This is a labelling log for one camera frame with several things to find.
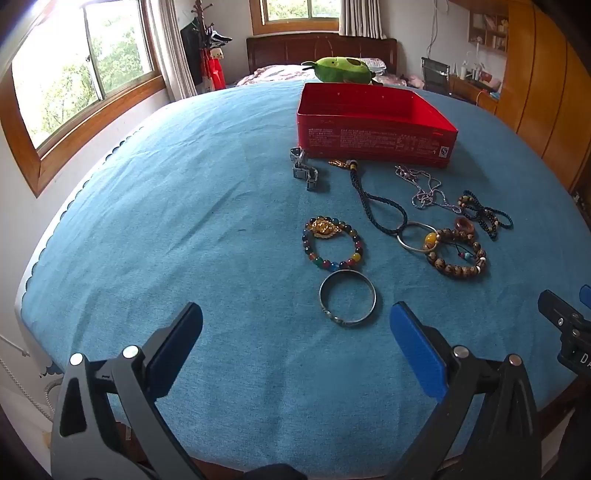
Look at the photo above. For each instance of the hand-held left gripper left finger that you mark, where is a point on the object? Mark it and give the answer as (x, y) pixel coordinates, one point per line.
(178, 350)

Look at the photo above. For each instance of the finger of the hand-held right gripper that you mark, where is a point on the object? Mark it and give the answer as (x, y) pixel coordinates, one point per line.
(585, 300)
(556, 307)

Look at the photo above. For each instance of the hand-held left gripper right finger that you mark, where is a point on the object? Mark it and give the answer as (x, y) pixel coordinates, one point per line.
(415, 350)

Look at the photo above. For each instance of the red tin box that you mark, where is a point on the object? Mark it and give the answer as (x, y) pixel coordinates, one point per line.
(369, 138)

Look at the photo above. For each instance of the silver bangle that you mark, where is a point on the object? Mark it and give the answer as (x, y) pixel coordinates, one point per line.
(344, 321)

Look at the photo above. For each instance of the white scalloped mattress cover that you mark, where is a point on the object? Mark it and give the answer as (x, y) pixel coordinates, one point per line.
(27, 290)

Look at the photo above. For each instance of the grey metal watch band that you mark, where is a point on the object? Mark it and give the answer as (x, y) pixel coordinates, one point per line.
(302, 173)

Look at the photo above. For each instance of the wooden wardrobe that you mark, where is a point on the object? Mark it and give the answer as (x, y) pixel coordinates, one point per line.
(545, 83)

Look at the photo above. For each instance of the wooden desk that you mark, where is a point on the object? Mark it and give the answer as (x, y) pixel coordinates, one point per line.
(466, 90)

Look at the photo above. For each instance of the black chair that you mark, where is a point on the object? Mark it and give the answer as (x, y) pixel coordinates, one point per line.
(434, 74)

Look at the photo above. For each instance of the red hanging bag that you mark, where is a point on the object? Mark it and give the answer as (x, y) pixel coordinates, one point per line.
(214, 69)

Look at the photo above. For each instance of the folded patterned cloth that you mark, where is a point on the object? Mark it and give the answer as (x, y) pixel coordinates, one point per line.
(376, 67)

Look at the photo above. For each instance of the green avocado plush toy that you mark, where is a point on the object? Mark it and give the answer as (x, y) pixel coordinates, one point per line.
(341, 69)

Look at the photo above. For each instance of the white pleated curtain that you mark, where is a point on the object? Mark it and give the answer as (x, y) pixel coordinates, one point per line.
(175, 55)

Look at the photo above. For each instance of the dark wooden headboard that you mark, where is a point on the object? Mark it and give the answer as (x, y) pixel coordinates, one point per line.
(286, 50)

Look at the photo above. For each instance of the coat rack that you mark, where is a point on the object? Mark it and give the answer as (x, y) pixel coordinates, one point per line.
(201, 18)

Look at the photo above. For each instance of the patterned curtain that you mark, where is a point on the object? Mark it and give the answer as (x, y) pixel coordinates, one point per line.
(362, 18)

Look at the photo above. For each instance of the wooden wall shelf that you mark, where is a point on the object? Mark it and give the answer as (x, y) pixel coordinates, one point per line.
(489, 32)

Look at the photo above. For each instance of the large wooden frame window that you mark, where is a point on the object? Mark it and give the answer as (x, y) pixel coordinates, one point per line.
(69, 83)

